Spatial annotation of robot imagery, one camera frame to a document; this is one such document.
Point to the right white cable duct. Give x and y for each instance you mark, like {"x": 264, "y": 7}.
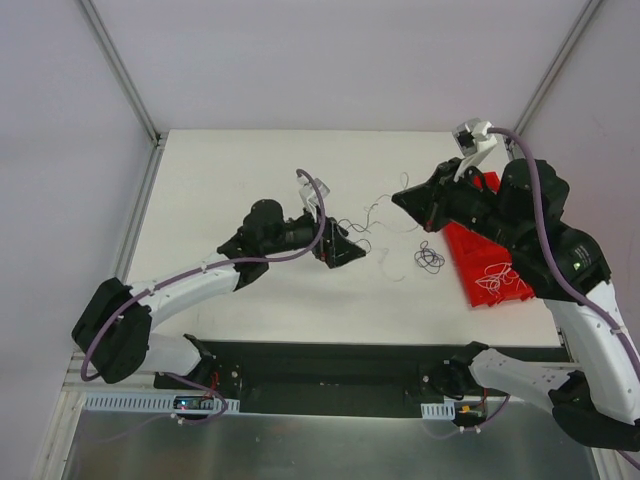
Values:
{"x": 445, "y": 411}

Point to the white cable duct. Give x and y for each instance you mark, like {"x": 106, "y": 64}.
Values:
{"x": 445, "y": 411}
{"x": 158, "y": 403}

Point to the red plastic compartment bin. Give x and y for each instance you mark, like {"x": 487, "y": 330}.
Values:
{"x": 484, "y": 269}

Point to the left aluminium frame post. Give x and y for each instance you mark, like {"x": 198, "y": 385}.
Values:
{"x": 118, "y": 68}

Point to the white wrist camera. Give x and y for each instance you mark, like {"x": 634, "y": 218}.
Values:
{"x": 308, "y": 194}
{"x": 475, "y": 142}

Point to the left white cable duct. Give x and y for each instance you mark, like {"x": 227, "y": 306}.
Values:
{"x": 158, "y": 403}

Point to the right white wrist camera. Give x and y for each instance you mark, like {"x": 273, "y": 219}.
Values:
{"x": 475, "y": 142}

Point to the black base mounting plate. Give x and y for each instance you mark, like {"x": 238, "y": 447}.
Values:
{"x": 355, "y": 380}

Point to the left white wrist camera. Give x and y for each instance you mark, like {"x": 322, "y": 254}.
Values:
{"x": 308, "y": 194}

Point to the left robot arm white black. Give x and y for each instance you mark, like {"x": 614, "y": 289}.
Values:
{"x": 117, "y": 330}

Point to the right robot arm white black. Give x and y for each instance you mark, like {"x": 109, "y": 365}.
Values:
{"x": 597, "y": 403}

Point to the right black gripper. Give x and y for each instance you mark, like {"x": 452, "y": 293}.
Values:
{"x": 439, "y": 195}

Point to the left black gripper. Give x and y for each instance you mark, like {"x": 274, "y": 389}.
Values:
{"x": 327, "y": 241}

